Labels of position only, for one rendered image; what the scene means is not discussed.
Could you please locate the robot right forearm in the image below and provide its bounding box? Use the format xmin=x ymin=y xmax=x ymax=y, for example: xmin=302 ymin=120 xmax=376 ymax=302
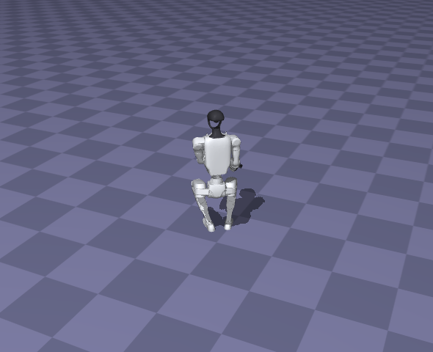
xmin=230 ymin=159 xmax=240 ymax=172

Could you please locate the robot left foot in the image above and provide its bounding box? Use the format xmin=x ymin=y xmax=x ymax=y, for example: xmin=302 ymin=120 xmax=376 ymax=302
xmin=203 ymin=217 xmax=215 ymax=232

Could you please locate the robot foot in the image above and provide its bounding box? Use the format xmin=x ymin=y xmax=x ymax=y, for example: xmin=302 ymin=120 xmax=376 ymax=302
xmin=224 ymin=218 xmax=233 ymax=230
xmin=203 ymin=217 xmax=215 ymax=232

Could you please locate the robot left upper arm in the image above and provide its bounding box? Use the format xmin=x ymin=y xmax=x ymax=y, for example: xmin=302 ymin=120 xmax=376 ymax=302
xmin=192 ymin=137 xmax=205 ymax=164

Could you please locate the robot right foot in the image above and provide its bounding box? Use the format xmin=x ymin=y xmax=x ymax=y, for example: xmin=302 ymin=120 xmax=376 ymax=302
xmin=224 ymin=218 xmax=233 ymax=230

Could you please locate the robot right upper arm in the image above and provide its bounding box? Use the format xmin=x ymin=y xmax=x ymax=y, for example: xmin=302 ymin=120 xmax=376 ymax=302
xmin=229 ymin=135 xmax=241 ymax=166

